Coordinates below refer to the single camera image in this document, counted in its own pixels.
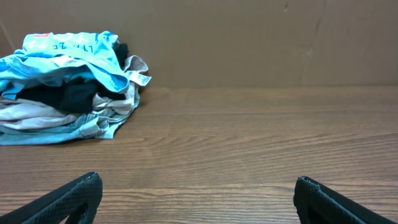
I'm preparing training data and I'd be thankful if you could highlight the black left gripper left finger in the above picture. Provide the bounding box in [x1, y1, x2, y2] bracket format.
[1, 172, 103, 224]

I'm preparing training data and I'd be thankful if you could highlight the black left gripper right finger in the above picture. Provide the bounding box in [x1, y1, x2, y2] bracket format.
[294, 176, 397, 224]

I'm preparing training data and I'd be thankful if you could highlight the black garment in pile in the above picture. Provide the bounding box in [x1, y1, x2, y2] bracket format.
[17, 45, 128, 113]

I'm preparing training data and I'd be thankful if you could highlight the beige garment with tag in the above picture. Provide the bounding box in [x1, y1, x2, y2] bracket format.
[1, 55, 150, 130]

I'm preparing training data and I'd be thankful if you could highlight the light blue printed t-shirt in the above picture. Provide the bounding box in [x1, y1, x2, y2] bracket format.
[1, 31, 129, 100]

